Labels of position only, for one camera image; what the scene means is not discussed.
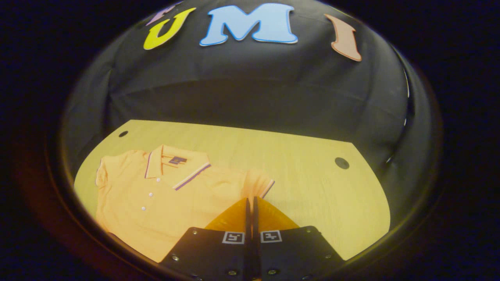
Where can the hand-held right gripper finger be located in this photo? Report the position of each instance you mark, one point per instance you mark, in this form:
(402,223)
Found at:
(247,224)
(255,224)

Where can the orange polo T-shirt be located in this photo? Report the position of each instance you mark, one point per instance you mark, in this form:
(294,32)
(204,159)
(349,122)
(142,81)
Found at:
(175,210)

